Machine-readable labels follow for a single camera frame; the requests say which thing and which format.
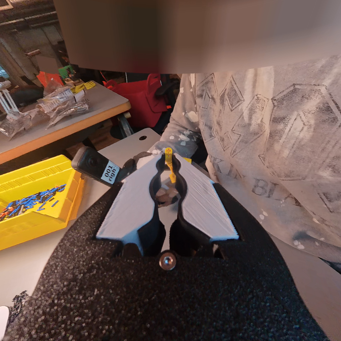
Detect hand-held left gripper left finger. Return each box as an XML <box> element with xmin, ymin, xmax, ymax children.
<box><xmin>96</xmin><ymin>153</ymin><xmax>164</xmax><ymax>257</ymax></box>

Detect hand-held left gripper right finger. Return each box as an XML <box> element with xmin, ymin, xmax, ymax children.
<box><xmin>170</xmin><ymin>154</ymin><xmax>239</xmax><ymax>257</ymax></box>

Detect grey desk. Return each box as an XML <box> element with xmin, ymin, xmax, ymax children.
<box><xmin>0</xmin><ymin>127</ymin><xmax>341</xmax><ymax>341</ymax></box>

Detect person's right hand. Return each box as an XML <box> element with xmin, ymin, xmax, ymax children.
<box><xmin>155</xmin><ymin>186</ymin><xmax>182</xmax><ymax>206</ymax></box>

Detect grey table wood edge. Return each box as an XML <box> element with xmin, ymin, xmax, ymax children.
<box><xmin>0</xmin><ymin>80</ymin><xmax>132</xmax><ymax>165</ymax></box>

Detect pile of clear plastic bags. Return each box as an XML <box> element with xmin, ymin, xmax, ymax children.
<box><xmin>0</xmin><ymin>85</ymin><xmax>90</xmax><ymax>139</ymax></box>

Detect heap of blue toy pins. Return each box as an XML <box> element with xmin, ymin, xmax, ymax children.
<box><xmin>0</xmin><ymin>183</ymin><xmax>67</xmax><ymax>222</ymax></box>

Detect yellow black striped strips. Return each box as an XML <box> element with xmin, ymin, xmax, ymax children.
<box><xmin>70</xmin><ymin>81</ymin><xmax>96</xmax><ymax>94</ymax></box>

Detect red fabric bag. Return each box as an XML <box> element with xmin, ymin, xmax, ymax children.
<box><xmin>103</xmin><ymin>73</ymin><xmax>171</xmax><ymax>129</ymax></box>

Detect yellow plastic bin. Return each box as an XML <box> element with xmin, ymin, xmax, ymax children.
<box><xmin>0</xmin><ymin>154</ymin><xmax>84</xmax><ymax>251</ymax></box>

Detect white metal stand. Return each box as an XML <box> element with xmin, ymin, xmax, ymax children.
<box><xmin>0</xmin><ymin>81</ymin><xmax>20</xmax><ymax>118</ymax></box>

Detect heap of black toy pins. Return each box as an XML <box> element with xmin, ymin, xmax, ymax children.
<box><xmin>7</xmin><ymin>290</ymin><xmax>29</xmax><ymax>329</ymax></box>

